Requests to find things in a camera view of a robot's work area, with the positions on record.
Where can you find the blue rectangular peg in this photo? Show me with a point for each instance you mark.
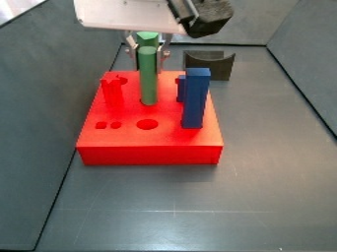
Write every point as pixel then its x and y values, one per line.
pixel 192 90

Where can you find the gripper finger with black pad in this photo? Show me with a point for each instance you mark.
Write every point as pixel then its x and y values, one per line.
pixel 163 52

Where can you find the white gripper body housing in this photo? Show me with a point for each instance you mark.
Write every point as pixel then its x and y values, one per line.
pixel 127 15

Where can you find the green round cylinder peg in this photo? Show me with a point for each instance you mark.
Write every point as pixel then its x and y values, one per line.
pixel 147 74

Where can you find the red star-shaped peg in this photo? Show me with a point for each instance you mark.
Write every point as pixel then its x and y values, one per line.
pixel 111 84

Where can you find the green house-shaped peg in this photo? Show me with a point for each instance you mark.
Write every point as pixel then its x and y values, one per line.
pixel 147 41

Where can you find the red peg board block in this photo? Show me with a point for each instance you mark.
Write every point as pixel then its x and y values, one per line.
pixel 143 134

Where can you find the black curved holder bracket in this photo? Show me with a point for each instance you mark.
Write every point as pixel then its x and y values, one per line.
pixel 212 60

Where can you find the gripper finger with red mount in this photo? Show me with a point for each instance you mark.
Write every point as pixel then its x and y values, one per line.
pixel 131 47

